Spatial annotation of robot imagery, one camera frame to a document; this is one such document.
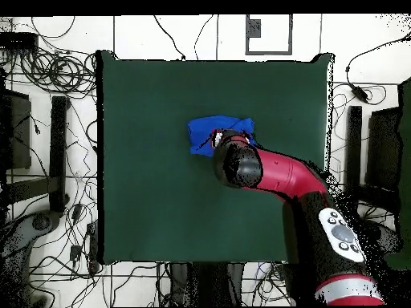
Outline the blue shirt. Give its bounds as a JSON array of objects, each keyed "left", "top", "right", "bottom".
[{"left": 186, "top": 115, "right": 258, "bottom": 158}]

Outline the dark green table cloth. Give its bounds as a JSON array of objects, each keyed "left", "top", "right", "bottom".
[{"left": 95, "top": 49, "right": 336, "bottom": 266}]

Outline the long black stand bar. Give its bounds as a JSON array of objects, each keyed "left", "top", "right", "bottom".
[
  {"left": 48, "top": 95, "right": 71, "bottom": 214},
  {"left": 344, "top": 105, "right": 363, "bottom": 190}
]

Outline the black power adapter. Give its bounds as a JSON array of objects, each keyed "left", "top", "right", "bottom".
[{"left": 350, "top": 83, "right": 370, "bottom": 103}]

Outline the black cabinet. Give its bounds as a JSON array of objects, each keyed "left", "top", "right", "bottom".
[
  {"left": 364, "top": 107, "right": 403, "bottom": 193},
  {"left": 0, "top": 87, "right": 33, "bottom": 171}
]

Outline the black power strip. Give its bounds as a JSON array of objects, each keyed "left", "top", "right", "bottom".
[{"left": 86, "top": 221, "right": 100, "bottom": 274}]

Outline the grey stand foot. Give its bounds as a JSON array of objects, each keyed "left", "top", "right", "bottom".
[
  {"left": 368, "top": 221, "right": 405, "bottom": 256},
  {"left": 0, "top": 209, "right": 63, "bottom": 307}
]

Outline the black electronics box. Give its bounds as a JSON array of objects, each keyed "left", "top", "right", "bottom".
[{"left": 0, "top": 31, "right": 39, "bottom": 51}]

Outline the black cable with plug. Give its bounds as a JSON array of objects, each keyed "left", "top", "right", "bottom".
[{"left": 153, "top": 14, "right": 187, "bottom": 62}]

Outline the thin black cable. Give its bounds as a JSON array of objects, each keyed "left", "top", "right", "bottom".
[{"left": 193, "top": 14, "right": 215, "bottom": 61}]

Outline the grey square floor frame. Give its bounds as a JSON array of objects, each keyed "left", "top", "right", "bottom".
[{"left": 245, "top": 14, "right": 294, "bottom": 56}]

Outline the black adapter cable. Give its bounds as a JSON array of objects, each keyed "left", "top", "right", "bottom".
[{"left": 344, "top": 31, "right": 411, "bottom": 87}]

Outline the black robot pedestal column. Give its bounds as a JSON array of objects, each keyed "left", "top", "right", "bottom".
[{"left": 169, "top": 262, "right": 246, "bottom": 307}]

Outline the coiled black cable bundle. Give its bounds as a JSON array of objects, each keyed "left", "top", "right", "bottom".
[{"left": 19, "top": 47, "right": 97, "bottom": 99}]

